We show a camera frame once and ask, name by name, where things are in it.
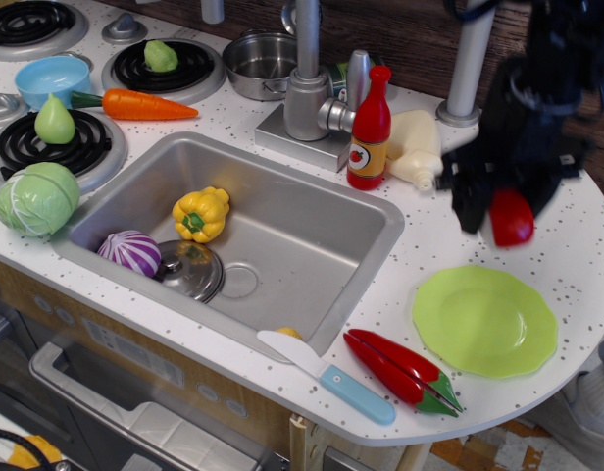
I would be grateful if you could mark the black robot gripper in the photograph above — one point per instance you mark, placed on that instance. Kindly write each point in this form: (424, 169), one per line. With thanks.
(519, 144)

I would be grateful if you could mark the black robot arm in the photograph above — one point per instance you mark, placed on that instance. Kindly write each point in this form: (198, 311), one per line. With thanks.
(564, 57)

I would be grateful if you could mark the light green plastic plate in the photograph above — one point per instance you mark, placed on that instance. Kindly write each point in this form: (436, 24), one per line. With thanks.
(485, 321)

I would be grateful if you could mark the cream toy mayonnaise bottle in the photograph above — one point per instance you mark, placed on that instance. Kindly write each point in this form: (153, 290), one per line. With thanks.
(414, 149)

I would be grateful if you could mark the red toy ketchup bottle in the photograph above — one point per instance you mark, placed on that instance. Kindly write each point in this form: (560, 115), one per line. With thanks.
(370, 134)

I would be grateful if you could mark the red toy chili pepper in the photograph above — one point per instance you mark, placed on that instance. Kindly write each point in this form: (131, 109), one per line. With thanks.
(411, 377)

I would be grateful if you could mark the grey toy faucet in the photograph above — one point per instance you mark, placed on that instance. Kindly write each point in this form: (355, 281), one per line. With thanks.
(293, 128)

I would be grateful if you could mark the green toy can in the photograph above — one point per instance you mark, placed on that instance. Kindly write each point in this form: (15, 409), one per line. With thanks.
(337, 78)

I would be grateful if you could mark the stainless steel sink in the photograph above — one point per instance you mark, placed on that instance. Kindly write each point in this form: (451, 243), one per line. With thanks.
(298, 251)

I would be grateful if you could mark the yellow toy in sink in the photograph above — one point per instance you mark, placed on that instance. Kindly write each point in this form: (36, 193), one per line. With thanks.
(290, 332)

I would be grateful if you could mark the stainless steel pot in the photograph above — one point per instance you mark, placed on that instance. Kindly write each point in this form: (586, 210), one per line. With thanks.
(259, 64)

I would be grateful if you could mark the yellow toy bell pepper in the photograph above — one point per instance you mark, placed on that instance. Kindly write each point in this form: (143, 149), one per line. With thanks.
(201, 215)

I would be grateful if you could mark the steel pot lid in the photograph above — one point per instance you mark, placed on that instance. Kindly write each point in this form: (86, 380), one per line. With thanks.
(191, 269)

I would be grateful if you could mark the purple toy onion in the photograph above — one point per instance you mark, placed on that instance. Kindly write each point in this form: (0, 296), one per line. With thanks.
(133, 250)

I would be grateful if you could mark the small green toy lettuce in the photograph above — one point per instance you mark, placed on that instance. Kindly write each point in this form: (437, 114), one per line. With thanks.
(159, 57)

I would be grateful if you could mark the orange toy carrot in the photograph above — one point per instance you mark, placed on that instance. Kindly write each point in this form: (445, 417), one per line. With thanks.
(125, 104)

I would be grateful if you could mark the front left stove burner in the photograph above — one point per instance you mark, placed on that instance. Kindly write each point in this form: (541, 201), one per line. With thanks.
(96, 153)

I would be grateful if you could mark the grey stove knob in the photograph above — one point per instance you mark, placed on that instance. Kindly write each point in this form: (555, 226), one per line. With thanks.
(12, 107)
(125, 29)

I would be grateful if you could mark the light green toy pear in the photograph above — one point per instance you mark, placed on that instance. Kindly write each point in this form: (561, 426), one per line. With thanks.
(54, 123)

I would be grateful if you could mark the green toy cabbage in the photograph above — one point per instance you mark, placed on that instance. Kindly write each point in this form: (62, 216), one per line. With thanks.
(39, 200)

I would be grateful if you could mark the light blue plastic bowl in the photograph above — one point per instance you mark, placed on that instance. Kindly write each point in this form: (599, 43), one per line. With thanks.
(56, 75)

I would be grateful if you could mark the grey stove knob left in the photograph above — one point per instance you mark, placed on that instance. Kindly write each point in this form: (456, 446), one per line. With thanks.
(12, 107)

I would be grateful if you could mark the back left stove burner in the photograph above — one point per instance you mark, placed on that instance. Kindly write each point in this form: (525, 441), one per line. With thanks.
(31, 30)

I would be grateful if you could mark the blue handled toy knife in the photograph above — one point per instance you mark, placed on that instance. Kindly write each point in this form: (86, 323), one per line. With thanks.
(329, 376)

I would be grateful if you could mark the grey oven door handle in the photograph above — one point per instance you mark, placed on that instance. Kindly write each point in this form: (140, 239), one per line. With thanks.
(128, 425)

